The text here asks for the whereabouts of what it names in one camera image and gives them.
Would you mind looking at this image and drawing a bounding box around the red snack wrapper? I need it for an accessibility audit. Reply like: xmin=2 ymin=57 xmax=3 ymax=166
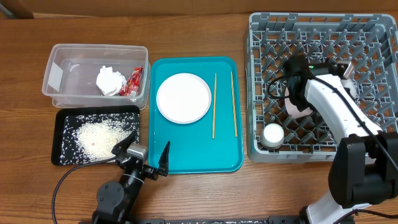
xmin=119 ymin=67 xmax=144 ymax=96

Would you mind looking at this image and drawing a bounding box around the white round plate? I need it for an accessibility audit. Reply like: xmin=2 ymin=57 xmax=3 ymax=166
xmin=156 ymin=73 xmax=212 ymax=124

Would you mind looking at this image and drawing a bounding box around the clear plastic bin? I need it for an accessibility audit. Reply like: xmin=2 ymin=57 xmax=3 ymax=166
xmin=42 ymin=44 xmax=150 ymax=110

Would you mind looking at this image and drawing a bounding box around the wooden chopstick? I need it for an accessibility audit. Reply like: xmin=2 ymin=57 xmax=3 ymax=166
xmin=212 ymin=73 xmax=217 ymax=139
xmin=230 ymin=71 xmax=238 ymax=137

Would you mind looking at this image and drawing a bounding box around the white napkin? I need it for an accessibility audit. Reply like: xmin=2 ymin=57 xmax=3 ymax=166
xmin=96 ymin=66 xmax=127 ymax=96

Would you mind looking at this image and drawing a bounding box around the grey-rimmed white bowl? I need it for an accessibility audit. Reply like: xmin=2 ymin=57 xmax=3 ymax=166
xmin=341 ymin=79 xmax=357 ymax=100

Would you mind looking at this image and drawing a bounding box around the white plastic cup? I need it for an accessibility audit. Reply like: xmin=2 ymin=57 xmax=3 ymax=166
xmin=260 ymin=123 xmax=284 ymax=149

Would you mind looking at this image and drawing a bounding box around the grey dish rack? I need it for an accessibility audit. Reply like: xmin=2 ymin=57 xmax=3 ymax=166
xmin=244 ymin=12 xmax=397 ymax=163

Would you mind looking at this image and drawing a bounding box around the pink bowl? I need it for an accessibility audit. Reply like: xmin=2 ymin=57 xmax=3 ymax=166
xmin=284 ymin=88 xmax=313 ymax=119

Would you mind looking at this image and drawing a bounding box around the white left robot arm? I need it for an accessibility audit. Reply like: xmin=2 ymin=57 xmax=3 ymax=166
xmin=91 ymin=133 xmax=170 ymax=223

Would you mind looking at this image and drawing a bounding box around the black tray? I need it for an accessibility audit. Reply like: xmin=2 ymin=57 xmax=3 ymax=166
xmin=51 ymin=106 xmax=140 ymax=166

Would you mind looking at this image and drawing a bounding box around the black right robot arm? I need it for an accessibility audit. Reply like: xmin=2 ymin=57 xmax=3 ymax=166
xmin=281 ymin=55 xmax=397 ymax=223

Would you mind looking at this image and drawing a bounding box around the teal serving tray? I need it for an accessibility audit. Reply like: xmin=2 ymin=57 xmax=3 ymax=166
xmin=148 ymin=56 xmax=244 ymax=174

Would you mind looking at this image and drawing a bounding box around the spilled rice pile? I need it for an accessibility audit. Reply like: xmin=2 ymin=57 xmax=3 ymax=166
xmin=58 ymin=112 xmax=140 ymax=166

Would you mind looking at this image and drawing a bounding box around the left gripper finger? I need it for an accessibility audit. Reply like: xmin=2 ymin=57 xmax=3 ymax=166
xmin=157 ymin=141 xmax=170 ymax=177
xmin=111 ymin=131 xmax=137 ymax=156

